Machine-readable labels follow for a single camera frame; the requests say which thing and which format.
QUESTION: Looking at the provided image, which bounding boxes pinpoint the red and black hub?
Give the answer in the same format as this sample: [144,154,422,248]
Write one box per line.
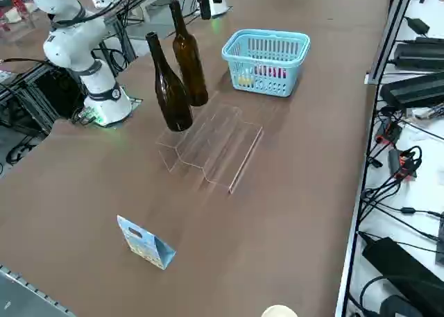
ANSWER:
[375,119,404,145]

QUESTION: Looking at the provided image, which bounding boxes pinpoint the clear acrylic stepped shelf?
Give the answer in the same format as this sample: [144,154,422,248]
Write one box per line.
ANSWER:
[155,89,264,196]

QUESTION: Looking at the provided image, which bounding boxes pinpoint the grey aluminium rail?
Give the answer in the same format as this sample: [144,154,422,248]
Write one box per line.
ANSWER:
[0,263,76,317]

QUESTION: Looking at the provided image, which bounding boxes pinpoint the light blue plastic basket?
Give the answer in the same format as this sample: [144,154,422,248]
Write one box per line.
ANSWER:
[221,28,311,98]

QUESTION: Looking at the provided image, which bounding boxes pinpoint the large black power adapter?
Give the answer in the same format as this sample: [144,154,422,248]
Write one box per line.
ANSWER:
[361,236,444,317]

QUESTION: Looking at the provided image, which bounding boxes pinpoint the brown sloped-shoulder wine bottle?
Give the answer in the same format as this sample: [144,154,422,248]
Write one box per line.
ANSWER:
[145,31,194,133]

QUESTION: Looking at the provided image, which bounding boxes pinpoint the aluminium profile post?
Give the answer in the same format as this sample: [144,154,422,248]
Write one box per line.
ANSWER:
[366,0,417,85]

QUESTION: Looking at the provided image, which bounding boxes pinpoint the orange and black adapter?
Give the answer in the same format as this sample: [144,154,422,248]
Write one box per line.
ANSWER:
[387,146,423,182]

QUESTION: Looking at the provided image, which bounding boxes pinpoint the small black power adapter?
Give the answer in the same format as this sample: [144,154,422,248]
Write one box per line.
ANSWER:
[404,17,431,36]

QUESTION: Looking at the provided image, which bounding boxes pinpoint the blue printed paper bag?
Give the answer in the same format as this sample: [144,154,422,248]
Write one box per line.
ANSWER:
[117,215,177,271]

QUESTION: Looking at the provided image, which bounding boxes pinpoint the black equipment rack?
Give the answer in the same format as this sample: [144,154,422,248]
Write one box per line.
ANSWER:
[0,58,87,137]

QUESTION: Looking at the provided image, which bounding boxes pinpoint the red printed drink bottle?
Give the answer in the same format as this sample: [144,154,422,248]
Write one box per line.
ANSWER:
[255,65,287,80]

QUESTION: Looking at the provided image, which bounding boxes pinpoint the brown high-shoulder wine bottle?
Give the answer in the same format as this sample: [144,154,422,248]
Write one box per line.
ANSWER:
[169,0,210,107]

